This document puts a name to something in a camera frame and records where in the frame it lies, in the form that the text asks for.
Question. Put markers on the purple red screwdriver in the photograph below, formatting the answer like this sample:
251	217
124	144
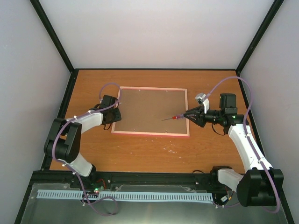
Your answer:
179	116

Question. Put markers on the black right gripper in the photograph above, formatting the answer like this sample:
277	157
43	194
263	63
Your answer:
199	112

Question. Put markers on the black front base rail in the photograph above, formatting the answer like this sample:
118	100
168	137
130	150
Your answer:
197	180

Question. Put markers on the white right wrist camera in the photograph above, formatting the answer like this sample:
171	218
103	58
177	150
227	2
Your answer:
204	101

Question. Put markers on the black table edge rail back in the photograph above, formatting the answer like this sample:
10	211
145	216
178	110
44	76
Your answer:
187	69

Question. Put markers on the grey metal front plate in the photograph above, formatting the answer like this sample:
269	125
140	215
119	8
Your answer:
109	211

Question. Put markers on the light blue slotted cable duct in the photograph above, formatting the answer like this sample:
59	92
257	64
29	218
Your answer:
127	196

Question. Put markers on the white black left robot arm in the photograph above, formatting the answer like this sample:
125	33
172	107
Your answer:
63	141

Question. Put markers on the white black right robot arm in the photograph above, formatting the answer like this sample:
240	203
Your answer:
261	184

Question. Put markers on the pink picture frame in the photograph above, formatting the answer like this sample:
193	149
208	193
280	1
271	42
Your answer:
143	108

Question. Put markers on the black enclosure post right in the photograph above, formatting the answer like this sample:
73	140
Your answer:
259	34

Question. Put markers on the black table edge rail left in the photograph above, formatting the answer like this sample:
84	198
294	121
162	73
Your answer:
62	111

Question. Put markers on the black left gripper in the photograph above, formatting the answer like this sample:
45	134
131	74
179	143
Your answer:
117	117

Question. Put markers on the black enclosure post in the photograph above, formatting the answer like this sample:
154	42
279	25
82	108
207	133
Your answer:
52	34
259	34

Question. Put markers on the black enclosure post left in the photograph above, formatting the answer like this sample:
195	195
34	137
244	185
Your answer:
52	34

